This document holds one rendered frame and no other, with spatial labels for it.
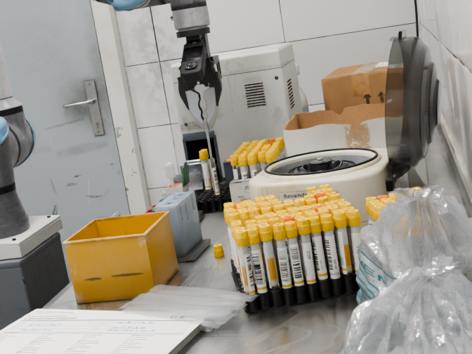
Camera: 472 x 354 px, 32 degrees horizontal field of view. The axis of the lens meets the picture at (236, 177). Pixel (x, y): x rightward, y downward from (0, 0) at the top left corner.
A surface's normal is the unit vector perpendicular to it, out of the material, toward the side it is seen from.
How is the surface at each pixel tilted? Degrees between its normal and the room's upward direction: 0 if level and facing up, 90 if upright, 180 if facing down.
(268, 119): 90
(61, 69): 90
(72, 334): 1
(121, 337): 0
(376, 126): 93
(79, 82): 90
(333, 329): 0
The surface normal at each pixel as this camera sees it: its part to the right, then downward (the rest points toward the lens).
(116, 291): -0.19, 0.22
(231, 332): -0.15, -0.97
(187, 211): 0.95, -0.10
